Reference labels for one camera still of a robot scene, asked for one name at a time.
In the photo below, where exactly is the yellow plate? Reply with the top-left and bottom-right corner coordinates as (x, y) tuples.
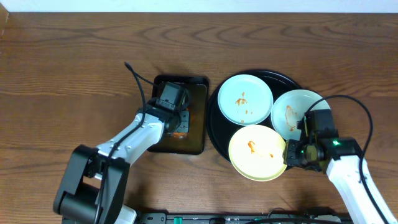
(228, 125), (287, 182)

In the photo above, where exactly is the light blue plate with stains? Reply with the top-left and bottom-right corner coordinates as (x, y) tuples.
(217, 74), (274, 126)

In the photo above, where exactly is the orange green sponge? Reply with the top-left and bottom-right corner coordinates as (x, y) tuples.
(172, 132), (187, 139)

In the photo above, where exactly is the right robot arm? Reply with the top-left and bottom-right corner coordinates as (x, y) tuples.
(283, 138), (397, 223)

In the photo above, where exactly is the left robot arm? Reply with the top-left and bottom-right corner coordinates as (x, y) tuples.
(53, 106), (190, 223)

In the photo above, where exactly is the black rectangular tray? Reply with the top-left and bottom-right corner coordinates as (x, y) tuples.
(148, 75), (209, 155)

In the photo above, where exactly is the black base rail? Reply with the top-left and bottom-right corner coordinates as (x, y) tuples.
(134, 211), (353, 224)

